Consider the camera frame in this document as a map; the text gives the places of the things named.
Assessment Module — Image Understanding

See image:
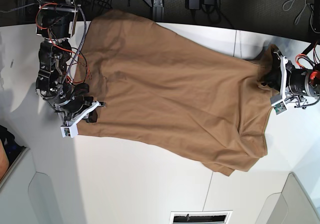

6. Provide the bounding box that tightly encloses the grey coiled cable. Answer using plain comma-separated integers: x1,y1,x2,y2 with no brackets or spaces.
281,0,313,27

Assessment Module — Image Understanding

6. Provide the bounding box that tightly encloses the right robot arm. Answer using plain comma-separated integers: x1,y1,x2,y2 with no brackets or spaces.
35,0,104,126

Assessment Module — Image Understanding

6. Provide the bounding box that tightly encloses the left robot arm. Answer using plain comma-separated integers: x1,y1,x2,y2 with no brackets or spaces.
261,42,320,115

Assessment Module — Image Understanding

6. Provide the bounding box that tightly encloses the aluminium frame post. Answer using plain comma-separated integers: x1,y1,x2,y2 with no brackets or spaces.
152,0,165,22

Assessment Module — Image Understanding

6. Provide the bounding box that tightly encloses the brown t-shirt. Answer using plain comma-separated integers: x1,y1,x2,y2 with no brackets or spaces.
77,10,275,176

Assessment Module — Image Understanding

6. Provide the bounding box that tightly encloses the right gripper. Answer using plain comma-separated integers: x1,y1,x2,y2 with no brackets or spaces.
53,96,107,127

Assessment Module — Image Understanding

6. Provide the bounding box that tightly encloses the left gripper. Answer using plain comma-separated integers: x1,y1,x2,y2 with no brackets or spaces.
261,51,320,109

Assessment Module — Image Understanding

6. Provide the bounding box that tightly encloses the grey bin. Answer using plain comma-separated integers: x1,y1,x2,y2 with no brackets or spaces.
256,172,320,224
0,148,64,224

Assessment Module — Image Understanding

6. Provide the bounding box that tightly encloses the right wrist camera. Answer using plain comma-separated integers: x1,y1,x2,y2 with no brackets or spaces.
60,124,79,138

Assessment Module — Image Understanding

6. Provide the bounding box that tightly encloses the grey bin left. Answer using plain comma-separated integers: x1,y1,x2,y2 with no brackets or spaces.
0,148,64,224

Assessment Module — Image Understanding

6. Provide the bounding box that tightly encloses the grey bin right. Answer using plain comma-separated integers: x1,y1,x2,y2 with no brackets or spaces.
256,172,320,224

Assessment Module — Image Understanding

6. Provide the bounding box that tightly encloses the white floor vent grille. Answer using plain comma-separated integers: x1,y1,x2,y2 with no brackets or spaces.
169,210,233,224

